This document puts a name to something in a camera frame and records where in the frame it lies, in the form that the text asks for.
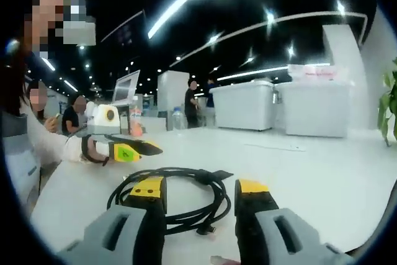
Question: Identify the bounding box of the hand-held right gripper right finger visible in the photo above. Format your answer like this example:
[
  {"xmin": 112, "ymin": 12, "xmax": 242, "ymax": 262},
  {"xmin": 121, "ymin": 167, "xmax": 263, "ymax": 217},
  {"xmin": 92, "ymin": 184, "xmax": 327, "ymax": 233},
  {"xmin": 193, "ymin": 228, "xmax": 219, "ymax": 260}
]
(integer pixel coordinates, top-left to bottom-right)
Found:
[{"xmin": 234, "ymin": 179, "xmax": 356, "ymax": 265}]

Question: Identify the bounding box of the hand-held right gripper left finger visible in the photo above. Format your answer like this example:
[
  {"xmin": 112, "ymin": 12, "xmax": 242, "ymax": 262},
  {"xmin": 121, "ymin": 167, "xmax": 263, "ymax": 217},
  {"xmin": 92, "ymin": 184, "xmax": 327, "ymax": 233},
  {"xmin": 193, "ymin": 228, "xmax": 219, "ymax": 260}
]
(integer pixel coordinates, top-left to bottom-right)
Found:
[{"xmin": 57, "ymin": 175, "xmax": 168, "ymax": 265}]

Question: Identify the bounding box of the black data cable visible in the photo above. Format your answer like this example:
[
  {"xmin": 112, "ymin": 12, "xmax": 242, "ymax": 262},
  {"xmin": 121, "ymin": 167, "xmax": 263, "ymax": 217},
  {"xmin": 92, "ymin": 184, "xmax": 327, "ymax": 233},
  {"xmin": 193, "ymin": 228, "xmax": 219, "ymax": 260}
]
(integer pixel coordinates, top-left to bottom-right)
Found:
[{"xmin": 107, "ymin": 167, "xmax": 232, "ymax": 236}]

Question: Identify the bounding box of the black Velcro strap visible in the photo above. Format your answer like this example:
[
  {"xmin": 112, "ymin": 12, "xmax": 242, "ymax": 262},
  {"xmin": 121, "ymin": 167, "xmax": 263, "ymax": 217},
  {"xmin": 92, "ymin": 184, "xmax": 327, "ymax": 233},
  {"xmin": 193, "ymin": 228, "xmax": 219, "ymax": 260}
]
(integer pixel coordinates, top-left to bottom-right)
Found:
[{"xmin": 198, "ymin": 168, "xmax": 234, "ymax": 186}]

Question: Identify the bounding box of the person's left hand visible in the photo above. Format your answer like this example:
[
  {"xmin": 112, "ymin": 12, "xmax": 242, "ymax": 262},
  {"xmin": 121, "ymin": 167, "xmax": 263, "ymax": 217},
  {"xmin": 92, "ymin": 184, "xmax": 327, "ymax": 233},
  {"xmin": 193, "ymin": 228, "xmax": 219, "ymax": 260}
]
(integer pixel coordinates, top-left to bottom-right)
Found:
[{"xmin": 79, "ymin": 134, "xmax": 110, "ymax": 166}]

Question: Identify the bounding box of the person's right hand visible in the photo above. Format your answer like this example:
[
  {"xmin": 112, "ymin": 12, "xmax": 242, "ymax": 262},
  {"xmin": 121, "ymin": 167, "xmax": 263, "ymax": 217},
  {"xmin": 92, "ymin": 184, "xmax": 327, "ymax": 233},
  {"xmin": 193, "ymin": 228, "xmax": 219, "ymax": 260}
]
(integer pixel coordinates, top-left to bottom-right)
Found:
[{"xmin": 210, "ymin": 254, "xmax": 241, "ymax": 265}]

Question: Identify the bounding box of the orange drink bottle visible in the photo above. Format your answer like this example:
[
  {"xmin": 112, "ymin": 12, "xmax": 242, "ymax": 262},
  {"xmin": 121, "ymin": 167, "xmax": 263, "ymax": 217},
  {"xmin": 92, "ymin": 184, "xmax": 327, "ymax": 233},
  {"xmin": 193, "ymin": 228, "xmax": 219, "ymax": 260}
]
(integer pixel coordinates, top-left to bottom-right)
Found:
[{"xmin": 130, "ymin": 106, "xmax": 144, "ymax": 135}]

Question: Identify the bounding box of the silver laptop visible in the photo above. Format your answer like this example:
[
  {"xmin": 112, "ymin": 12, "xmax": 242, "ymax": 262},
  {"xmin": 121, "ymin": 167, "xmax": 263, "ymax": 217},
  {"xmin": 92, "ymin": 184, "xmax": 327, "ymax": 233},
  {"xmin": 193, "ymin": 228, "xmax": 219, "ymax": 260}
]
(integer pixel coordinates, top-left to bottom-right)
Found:
[{"xmin": 110, "ymin": 70, "xmax": 141, "ymax": 107}]

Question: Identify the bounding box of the clear water bottle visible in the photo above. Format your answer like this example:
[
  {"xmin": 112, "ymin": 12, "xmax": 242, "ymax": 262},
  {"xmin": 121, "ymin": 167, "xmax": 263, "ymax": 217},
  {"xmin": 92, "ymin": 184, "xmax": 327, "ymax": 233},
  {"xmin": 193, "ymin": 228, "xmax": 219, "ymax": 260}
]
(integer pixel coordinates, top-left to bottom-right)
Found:
[{"xmin": 171, "ymin": 106, "xmax": 186, "ymax": 131}]

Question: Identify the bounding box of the white grey chest-worn device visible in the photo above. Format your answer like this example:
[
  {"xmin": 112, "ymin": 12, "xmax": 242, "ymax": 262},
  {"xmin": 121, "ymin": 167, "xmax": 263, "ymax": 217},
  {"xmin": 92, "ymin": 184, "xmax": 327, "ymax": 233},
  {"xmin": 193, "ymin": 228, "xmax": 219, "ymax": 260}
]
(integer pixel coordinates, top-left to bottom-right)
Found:
[{"xmin": 1, "ymin": 114, "xmax": 43, "ymax": 199}]

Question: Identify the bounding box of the person's dark long hair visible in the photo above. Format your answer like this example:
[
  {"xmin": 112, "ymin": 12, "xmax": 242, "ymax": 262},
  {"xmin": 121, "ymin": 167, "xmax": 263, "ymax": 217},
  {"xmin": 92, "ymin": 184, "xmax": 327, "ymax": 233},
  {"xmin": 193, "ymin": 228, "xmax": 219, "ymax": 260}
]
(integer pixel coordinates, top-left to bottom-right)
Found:
[{"xmin": 0, "ymin": 41, "xmax": 32, "ymax": 117}]

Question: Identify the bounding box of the white storage bin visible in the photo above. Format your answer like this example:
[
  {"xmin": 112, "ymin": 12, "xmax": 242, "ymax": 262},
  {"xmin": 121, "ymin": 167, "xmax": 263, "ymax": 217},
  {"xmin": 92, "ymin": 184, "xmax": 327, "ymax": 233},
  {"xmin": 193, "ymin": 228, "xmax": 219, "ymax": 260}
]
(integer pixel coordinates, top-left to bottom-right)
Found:
[
  {"xmin": 209, "ymin": 79, "xmax": 275, "ymax": 132},
  {"xmin": 273, "ymin": 81, "xmax": 351, "ymax": 138}
]

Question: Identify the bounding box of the straight ceiling light strip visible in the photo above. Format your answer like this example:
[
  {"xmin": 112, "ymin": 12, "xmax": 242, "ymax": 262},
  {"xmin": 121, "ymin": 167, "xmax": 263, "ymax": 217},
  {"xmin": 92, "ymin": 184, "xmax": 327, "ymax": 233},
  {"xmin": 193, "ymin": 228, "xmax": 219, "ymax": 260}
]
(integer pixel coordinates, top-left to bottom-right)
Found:
[{"xmin": 216, "ymin": 65, "xmax": 289, "ymax": 82}]

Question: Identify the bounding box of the stack of pink white packets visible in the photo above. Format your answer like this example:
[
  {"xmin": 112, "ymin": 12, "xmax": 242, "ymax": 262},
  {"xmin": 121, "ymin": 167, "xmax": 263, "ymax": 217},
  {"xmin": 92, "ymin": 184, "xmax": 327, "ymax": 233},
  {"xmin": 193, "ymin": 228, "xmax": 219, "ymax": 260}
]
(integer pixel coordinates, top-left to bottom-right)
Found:
[{"xmin": 287, "ymin": 63, "xmax": 339, "ymax": 83}]

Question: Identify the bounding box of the green potted plant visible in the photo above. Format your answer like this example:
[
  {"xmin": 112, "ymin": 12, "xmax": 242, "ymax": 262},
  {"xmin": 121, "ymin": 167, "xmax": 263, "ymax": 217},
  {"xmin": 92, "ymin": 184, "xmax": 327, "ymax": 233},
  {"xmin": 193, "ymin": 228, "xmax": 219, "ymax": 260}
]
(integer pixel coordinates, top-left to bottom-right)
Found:
[{"xmin": 377, "ymin": 56, "xmax": 397, "ymax": 148}]

